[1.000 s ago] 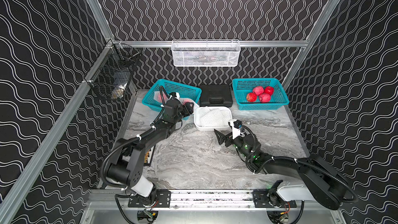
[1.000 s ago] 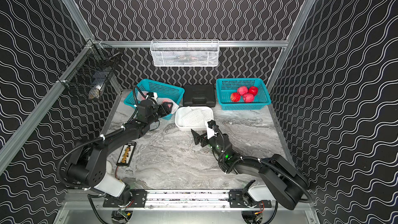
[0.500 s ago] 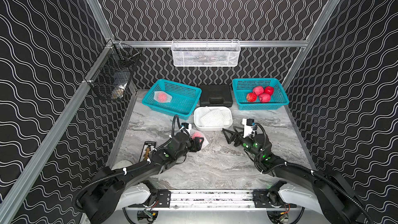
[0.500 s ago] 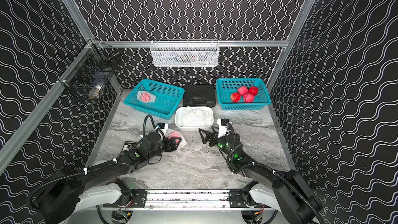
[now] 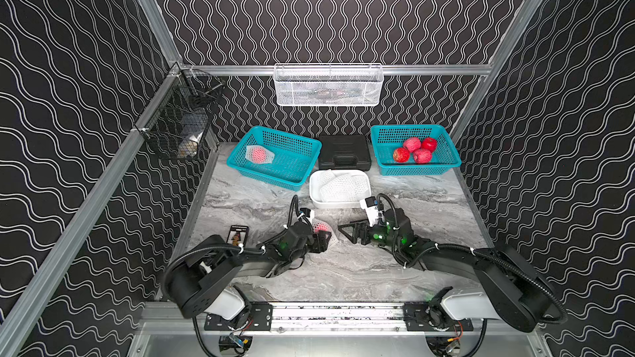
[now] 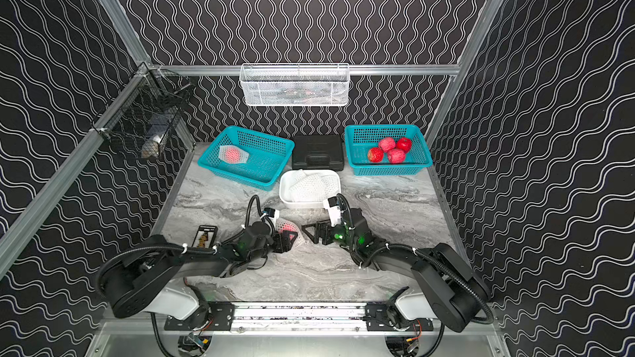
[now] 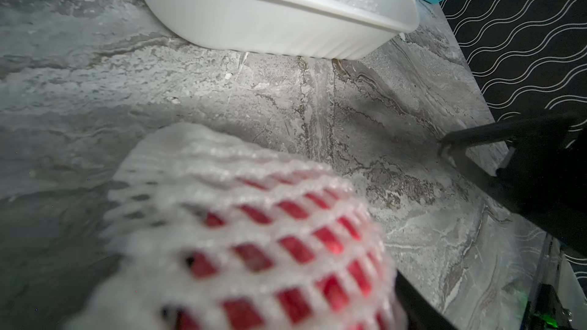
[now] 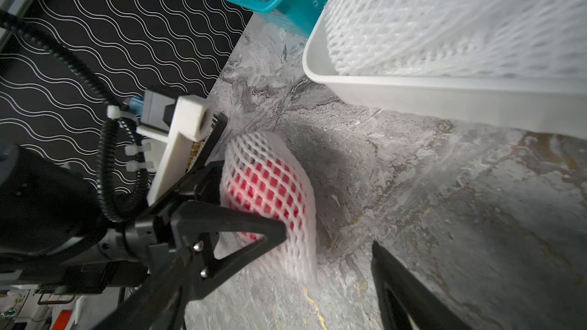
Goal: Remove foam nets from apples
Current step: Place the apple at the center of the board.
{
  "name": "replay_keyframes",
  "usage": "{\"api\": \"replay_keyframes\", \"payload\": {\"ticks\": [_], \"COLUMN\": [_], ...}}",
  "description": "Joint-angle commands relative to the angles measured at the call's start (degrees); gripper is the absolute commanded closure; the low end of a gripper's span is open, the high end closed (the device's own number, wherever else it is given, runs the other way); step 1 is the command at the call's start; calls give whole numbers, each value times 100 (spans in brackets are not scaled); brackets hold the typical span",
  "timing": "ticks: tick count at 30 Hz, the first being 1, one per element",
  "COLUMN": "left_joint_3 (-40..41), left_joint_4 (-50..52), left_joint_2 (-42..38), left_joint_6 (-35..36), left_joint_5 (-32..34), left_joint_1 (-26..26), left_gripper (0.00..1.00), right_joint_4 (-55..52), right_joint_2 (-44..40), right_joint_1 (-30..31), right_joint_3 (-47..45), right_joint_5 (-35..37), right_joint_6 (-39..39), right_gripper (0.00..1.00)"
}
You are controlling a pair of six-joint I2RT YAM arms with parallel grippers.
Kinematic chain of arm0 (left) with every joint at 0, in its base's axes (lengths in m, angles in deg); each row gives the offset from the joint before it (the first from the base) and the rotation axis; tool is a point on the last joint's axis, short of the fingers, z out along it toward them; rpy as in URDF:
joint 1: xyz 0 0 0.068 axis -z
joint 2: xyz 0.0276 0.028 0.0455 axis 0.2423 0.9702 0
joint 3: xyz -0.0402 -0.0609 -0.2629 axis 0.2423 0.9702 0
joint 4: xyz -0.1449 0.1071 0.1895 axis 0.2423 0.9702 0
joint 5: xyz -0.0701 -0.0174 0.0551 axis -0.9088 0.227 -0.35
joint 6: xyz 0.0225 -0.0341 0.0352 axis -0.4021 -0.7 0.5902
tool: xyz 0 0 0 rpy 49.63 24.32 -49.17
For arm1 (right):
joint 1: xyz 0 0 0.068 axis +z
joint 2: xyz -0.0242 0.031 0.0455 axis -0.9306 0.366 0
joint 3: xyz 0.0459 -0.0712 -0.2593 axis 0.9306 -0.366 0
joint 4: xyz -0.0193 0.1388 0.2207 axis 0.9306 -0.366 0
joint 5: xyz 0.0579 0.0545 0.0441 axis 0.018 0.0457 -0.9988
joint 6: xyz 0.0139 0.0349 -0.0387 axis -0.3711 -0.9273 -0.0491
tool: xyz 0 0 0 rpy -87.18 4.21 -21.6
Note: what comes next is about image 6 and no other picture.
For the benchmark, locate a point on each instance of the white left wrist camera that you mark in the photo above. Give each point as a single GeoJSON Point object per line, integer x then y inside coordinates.
{"type": "Point", "coordinates": [270, 214]}

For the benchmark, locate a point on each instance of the black wire wall basket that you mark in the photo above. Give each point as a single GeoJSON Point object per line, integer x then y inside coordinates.
{"type": "Point", "coordinates": [149, 116]}

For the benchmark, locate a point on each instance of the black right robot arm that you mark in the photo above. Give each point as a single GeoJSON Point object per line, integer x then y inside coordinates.
{"type": "Point", "coordinates": [454, 292]}

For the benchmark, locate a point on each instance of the black plastic tool case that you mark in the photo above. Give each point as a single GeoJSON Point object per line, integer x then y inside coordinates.
{"type": "Point", "coordinates": [318, 152]}

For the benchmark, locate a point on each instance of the teal basket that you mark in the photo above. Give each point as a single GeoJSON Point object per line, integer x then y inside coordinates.
{"type": "Point", "coordinates": [267, 157]}
{"type": "Point", "coordinates": [359, 139]}

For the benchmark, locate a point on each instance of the metal base rail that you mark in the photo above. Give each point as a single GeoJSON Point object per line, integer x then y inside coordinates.
{"type": "Point", "coordinates": [291, 329]}

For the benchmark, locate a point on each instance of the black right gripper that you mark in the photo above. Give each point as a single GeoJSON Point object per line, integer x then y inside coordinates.
{"type": "Point", "coordinates": [317, 226]}

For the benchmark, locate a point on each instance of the red apple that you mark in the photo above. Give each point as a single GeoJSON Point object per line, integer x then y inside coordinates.
{"type": "Point", "coordinates": [396, 156]}
{"type": "Point", "coordinates": [376, 155]}

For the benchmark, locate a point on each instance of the teal basket right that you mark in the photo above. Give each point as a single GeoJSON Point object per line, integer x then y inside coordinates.
{"type": "Point", "coordinates": [359, 139]}

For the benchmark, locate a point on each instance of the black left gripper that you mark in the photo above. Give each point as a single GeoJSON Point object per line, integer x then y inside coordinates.
{"type": "Point", "coordinates": [277, 240]}

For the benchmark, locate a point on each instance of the teal basket left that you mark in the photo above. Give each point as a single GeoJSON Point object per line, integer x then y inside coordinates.
{"type": "Point", "coordinates": [267, 157]}

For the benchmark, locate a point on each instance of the white plastic tub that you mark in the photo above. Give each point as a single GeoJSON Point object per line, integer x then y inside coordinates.
{"type": "Point", "coordinates": [290, 176]}

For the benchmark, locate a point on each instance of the clear wall basket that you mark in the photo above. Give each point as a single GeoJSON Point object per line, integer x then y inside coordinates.
{"type": "Point", "coordinates": [295, 84]}

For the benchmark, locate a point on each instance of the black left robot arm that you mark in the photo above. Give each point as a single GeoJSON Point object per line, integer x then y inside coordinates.
{"type": "Point", "coordinates": [149, 277]}

